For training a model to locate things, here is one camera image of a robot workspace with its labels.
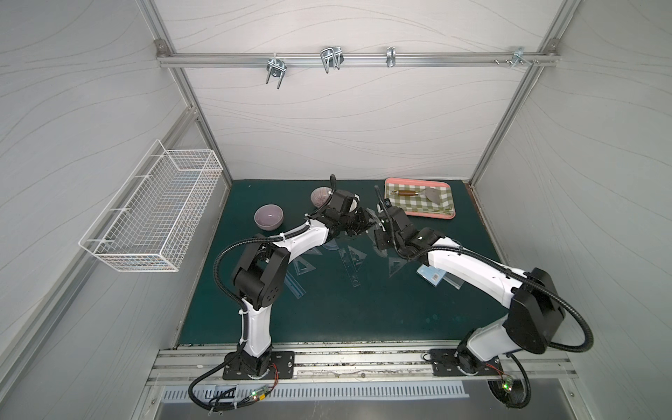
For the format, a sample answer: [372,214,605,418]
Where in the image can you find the clear triangle set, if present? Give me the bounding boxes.
[348,246,367,271]
[388,257,407,278]

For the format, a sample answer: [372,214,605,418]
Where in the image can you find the blue clear protractor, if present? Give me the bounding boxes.
[322,240,339,251]

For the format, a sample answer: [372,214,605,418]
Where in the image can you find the small clear triangle ruler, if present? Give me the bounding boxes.
[304,247,322,256]

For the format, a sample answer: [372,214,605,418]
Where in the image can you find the blue printed ruler set card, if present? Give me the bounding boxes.
[416,265,446,287]

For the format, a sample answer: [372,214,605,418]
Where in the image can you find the large clear triangle ruler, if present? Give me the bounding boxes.
[292,257,316,276]

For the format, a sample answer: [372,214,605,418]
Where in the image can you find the clear ruler set pouch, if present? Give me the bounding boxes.
[443,272,465,290]

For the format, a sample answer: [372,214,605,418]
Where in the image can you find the clear blue straight ruler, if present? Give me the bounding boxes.
[284,273,306,299]

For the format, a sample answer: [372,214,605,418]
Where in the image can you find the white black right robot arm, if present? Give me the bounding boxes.
[376,192,595,376]

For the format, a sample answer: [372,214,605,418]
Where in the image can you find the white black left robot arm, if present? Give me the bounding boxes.
[187,175,376,413]

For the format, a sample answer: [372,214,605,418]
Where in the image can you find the green white checkered cloth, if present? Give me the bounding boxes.
[385,181,455,215]

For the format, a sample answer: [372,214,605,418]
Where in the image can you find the purple striped bowl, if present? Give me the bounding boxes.
[310,187,333,208]

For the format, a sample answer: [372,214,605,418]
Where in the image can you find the pink plastic tray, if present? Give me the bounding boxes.
[384,177,457,221]

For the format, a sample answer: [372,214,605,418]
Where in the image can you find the plain lilac bowl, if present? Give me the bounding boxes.
[254,204,285,231]

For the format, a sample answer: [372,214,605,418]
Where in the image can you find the metal u-bolt clamp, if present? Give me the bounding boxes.
[265,57,287,89]
[386,47,397,68]
[320,47,344,74]

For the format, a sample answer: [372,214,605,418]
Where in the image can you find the wooden handled metal scraper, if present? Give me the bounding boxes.
[391,187,442,204]

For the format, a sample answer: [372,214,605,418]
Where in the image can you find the white wire basket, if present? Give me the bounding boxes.
[79,140,223,273]

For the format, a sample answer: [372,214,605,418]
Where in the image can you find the metal bracket clamp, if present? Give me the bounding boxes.
[493,47,541,68]

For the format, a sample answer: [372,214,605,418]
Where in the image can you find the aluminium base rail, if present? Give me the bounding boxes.
[146,341,579,385]

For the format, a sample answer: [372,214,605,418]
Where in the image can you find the aluminium overhead rail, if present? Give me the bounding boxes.
[157,47,561,70]

